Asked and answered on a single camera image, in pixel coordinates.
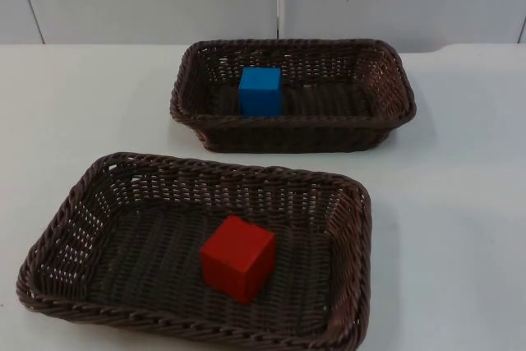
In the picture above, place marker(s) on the red cube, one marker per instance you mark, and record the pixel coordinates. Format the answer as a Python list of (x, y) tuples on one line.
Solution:
[(236, 258)]

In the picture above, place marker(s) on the dark brown wicker basket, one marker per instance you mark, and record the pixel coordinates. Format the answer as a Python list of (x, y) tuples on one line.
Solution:
[(328, 129), (135, 252)]

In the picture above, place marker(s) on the blue cube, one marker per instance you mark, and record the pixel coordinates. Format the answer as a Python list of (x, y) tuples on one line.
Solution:
[(261, 90)]

